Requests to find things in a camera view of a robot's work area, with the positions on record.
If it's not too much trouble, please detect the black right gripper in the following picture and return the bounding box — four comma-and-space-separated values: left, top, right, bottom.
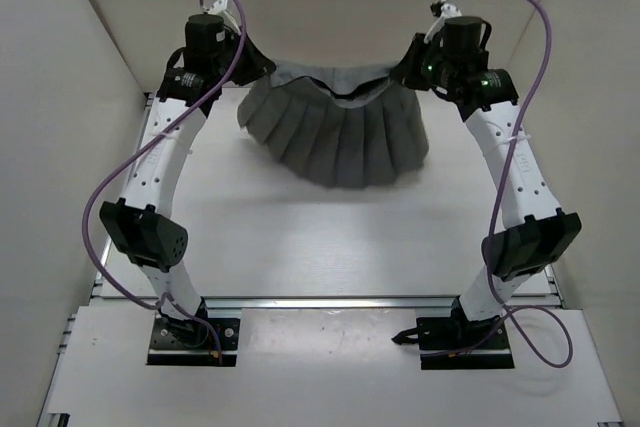
392, 35, 458, 93

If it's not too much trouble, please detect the grey pleated skirt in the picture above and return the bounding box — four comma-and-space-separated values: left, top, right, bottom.
237, 61, 429, 190

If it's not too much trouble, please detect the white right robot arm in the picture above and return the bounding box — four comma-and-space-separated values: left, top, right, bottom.
391, 4, 582, 348

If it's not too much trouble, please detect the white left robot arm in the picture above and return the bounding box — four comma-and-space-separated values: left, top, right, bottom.
99, 13, 275, 345

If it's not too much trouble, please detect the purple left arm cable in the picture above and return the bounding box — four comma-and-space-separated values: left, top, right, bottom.
82, 0, 247, 368

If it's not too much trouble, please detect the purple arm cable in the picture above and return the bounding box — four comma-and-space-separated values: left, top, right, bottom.
439, 0, 575, 369
82, 0, 247, 368

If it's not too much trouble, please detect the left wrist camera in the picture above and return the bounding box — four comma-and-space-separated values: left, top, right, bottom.
203, 0, 232, 17

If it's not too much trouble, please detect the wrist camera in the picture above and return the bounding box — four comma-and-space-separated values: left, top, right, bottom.
430, 0, 462, 32
203, 0, 232, 17

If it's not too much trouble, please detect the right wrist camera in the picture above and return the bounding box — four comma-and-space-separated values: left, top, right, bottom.
430, 0, 462, 32

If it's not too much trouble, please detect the aluminium table front rail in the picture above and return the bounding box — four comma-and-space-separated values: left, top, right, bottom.
205, 296, 454, 310

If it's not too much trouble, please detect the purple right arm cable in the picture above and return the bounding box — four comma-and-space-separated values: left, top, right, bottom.
439, 0, 575, 369

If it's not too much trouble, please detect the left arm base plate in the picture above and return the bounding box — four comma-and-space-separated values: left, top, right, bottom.
146, 310, 241, 367

